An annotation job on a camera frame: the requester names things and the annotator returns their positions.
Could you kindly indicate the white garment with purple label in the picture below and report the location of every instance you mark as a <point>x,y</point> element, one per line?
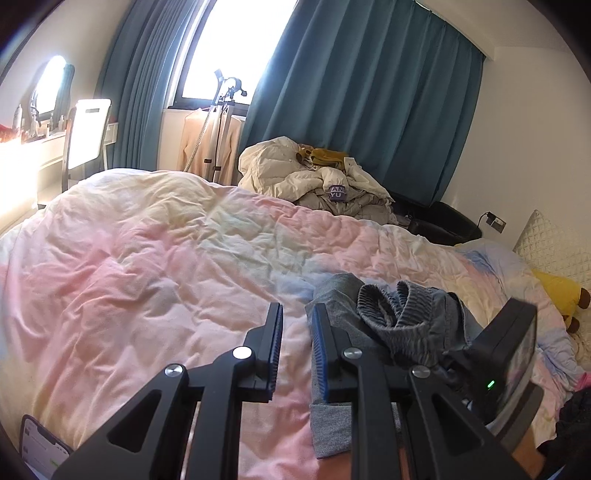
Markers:
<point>334,177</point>

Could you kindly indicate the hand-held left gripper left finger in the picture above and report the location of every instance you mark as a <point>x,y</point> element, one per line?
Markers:
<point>276,355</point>

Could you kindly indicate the black leather armchair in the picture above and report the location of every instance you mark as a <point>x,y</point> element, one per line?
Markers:
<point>443,221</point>

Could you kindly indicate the dark cloth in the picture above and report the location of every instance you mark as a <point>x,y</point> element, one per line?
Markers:
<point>572,424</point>

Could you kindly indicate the group of cosmetic bottles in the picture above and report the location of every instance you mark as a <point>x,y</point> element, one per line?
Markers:
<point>18,121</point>

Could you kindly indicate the beige hanging sweater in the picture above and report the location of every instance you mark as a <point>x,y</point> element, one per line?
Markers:
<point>196,138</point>

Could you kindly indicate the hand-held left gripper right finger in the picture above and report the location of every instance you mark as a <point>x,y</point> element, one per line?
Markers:
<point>318,360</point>

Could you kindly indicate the pile of grey white clothes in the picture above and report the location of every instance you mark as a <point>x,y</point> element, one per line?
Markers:
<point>364,194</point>

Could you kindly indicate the white dressing desk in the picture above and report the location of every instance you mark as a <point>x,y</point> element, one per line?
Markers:
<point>46,152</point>

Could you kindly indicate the wall socket with charger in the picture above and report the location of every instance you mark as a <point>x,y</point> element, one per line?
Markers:
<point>496,224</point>

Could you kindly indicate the round vanity mirror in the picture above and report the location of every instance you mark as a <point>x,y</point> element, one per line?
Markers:
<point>48,83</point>

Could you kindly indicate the white quilted pillow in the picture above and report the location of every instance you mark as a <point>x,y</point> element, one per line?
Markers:
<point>554,244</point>

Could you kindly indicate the narrow blue curtain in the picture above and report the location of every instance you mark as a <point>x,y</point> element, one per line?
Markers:
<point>134,92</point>

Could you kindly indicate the smartphone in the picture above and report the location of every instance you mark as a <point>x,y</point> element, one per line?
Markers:
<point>41,443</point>

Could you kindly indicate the mustard yellow garment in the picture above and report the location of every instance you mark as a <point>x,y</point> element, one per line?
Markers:
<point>328,157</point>

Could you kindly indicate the dark framed window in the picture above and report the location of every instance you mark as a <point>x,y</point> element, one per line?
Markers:
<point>231,46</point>

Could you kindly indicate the wide blue curtain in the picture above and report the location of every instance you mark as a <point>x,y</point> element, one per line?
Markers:
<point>369,92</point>

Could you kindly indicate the grey-blue denim jeans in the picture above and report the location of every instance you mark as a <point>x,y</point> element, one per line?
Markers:
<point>383,314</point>

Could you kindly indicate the garment steamer stand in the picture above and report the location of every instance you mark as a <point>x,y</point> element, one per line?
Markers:
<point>228,85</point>

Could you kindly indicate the pastel pillow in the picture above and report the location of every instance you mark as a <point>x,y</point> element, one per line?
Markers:
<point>508,277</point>

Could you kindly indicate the yellow plush toy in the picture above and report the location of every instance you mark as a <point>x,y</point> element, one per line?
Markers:
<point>561,290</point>

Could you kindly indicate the pastel patchwork duvet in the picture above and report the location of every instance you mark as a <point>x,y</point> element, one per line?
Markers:
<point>138,286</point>

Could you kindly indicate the white chair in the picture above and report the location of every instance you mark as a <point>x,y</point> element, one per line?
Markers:
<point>85,134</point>

